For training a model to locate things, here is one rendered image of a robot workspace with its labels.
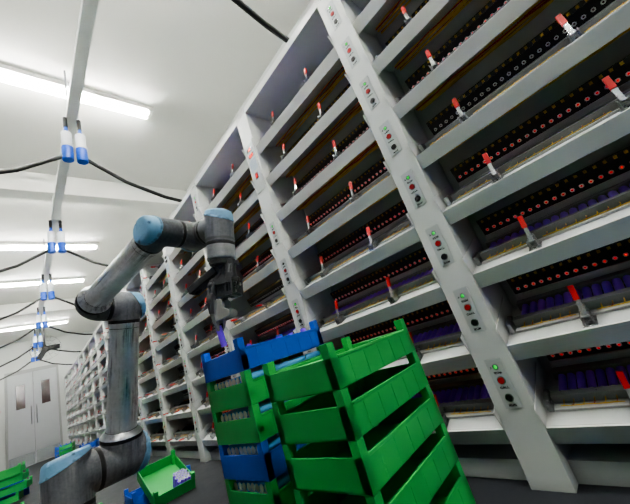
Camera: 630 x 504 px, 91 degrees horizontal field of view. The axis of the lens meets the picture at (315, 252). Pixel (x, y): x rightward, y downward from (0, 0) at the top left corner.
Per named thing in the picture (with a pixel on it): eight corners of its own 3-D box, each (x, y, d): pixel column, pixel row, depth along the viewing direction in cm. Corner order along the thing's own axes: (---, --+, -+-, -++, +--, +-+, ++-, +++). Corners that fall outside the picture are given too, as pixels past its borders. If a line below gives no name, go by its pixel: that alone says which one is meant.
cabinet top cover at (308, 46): (332, -16, 119) (329, -22, 120) (160, 237, 263) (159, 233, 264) (363, 11, 133) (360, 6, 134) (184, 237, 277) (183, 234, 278)
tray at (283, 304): (292, 306, 142) (281, 288, 142) (232, 336, 182) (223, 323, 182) (316, 287, 157) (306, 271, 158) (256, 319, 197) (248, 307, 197)
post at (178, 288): (205, 462, 207) (163, 228, 258) (200, 462, 213) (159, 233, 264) (232, 448, 221) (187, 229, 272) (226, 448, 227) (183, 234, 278)
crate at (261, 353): (244, 370, 74) (236, 338, 77) (205, 383, 87) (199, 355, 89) (324, 344, 97) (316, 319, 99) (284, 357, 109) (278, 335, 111)
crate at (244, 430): (260, 442, 70) (252, 405, 72) (217, 445, 82) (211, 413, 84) (341, 397, 92) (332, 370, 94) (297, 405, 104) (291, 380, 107)
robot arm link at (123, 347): (89, 484, 121) (96, 292, 132) (135, 462, 136) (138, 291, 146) (106, 496, 113) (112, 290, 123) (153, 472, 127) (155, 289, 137)
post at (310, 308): (354, 475, 115) (243, 107, 166) (337, 473, 122) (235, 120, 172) (384, 450, 129) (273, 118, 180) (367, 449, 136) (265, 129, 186)
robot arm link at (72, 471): (34, 522, 105) (32, 465, 111) (92, 494, 119) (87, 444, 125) (48, 520, 98) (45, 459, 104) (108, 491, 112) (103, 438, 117)
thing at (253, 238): (270, 230, 153) (255, 207, 154) (218, 274, 193) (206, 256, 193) (294, 219, 169) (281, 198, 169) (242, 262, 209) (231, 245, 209)
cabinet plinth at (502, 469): (578, 484, 72) (567, 460, 74) (205, 459, 216) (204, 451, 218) (585, 451, 84) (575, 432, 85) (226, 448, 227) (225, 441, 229)
